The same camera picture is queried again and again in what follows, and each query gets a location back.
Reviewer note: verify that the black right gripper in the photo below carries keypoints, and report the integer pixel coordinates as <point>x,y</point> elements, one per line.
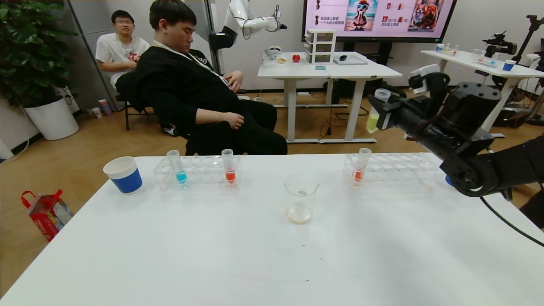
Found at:
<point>386,116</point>

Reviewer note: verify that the yellow pigment test tube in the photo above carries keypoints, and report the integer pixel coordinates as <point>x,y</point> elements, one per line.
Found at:
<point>372,123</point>

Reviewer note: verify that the red pigment test tube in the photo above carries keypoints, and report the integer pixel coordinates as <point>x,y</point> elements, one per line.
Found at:
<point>359,173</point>
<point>229,174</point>

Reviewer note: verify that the black background robot arm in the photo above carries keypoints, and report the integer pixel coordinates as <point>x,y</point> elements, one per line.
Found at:
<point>499,43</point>

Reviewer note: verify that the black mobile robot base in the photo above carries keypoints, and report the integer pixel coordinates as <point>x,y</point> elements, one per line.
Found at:
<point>516,117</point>

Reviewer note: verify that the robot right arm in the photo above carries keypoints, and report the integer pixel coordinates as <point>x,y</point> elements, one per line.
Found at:
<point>514,165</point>

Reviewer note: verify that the clear plastic test tube rack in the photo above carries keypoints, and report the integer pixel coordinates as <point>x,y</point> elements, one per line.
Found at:
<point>203,171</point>
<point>391,170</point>

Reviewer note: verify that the small clear tube rack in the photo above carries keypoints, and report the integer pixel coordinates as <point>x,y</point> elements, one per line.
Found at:
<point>491,62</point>
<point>451,52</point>

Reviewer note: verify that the small clear beaker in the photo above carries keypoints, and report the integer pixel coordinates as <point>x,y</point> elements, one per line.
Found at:
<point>477,55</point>

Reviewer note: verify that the clear glass beaker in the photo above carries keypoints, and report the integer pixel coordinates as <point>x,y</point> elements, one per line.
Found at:
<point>299,212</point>

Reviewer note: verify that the blue pigment test tube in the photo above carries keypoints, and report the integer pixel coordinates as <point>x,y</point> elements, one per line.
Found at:
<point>178,168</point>

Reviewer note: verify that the black display stand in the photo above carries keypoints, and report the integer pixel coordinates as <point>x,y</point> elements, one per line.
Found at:
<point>382,89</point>

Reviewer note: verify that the white standing desk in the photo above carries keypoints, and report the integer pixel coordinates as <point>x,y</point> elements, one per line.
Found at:
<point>361,71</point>
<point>293,71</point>

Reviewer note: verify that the grey flat tray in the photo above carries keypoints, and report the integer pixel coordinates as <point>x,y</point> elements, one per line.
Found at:
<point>350,61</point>

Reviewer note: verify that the white three-drawer organizer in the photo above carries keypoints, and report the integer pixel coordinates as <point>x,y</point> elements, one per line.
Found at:
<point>321,46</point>

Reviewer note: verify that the small blue paper cup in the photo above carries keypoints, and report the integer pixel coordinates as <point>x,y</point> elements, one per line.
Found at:
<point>439,48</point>
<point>508,66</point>

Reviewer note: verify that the long white desk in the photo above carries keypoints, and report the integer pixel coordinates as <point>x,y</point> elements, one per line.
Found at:
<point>463,59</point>

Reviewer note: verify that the blue white paper cup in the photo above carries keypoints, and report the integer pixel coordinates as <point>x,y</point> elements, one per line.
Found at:
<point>449,180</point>
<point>126,180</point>

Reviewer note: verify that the white bowl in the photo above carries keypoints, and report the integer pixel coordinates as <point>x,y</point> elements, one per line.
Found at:
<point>273,53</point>

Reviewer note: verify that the white humanoid robot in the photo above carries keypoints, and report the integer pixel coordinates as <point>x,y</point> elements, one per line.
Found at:
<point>255,24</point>

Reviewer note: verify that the black tripod stand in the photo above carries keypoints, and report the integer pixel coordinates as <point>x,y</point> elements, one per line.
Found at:
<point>533,19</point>

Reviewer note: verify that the man in black clothes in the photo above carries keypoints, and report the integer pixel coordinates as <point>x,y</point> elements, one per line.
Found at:
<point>182,85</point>

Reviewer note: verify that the black metal chair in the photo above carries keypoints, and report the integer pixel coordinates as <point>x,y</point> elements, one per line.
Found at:
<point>127,121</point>

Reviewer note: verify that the man in white t-shirt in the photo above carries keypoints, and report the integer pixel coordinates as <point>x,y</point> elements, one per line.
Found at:
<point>114,51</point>

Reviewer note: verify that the stacked coloured cups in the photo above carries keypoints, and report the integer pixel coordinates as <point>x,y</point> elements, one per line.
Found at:
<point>105,108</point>

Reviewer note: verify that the small white cup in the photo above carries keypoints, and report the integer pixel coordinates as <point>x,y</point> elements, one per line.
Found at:
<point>97,113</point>

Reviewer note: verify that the grey metal cabinet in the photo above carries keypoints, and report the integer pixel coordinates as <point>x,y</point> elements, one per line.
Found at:
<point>89,25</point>

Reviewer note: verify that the white plant pot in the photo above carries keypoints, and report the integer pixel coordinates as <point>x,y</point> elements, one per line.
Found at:
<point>53,120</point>

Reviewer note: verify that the red paper gift bag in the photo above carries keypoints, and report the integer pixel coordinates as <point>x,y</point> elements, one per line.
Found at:
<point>48,216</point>

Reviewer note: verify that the large green leafy plant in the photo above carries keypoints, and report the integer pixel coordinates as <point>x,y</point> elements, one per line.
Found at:
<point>29,51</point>

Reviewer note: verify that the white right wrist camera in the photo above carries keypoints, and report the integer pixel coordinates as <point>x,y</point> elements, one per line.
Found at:
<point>425,74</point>

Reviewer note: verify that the large wall display screen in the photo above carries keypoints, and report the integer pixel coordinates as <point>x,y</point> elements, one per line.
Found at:
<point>374,21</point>

